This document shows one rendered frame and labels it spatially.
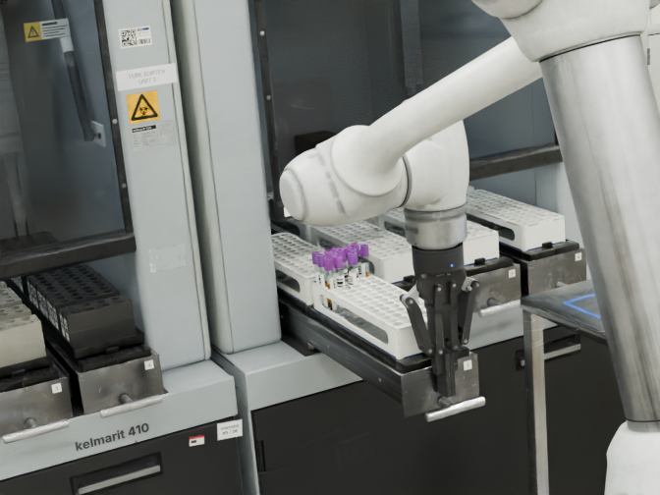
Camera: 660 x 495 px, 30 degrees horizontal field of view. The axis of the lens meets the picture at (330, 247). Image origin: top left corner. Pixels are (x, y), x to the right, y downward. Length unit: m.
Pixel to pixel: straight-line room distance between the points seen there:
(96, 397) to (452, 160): 0.70
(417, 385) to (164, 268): 0.49
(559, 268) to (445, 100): 0.90
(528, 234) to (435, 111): 0.86
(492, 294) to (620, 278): 1.10
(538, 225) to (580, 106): 1.17
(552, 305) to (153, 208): 0.67
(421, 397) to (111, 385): 0.50
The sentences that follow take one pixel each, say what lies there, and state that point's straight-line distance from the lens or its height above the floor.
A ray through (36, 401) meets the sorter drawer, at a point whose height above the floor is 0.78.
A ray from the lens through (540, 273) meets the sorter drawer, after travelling 2.35.
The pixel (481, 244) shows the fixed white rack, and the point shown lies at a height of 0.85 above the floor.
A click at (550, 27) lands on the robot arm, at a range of 1.19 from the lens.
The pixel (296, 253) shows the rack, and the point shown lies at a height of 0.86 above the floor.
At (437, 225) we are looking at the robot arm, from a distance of 1.74.
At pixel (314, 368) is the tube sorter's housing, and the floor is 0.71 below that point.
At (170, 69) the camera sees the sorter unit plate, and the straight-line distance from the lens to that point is 2.03.
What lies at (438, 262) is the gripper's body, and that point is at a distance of 1.76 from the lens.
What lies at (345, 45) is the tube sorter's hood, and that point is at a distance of 2.14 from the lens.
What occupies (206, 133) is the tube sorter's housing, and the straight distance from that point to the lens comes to 2.06.
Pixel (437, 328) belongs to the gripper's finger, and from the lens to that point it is 1.82.
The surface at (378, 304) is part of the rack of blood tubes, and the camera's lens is 1.97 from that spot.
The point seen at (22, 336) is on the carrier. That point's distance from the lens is 2.03.
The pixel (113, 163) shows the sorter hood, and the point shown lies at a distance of 2.00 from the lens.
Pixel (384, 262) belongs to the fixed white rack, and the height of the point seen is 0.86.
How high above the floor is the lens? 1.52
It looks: 17 degrees down
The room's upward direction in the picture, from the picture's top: 5 degrees counter-clockwise
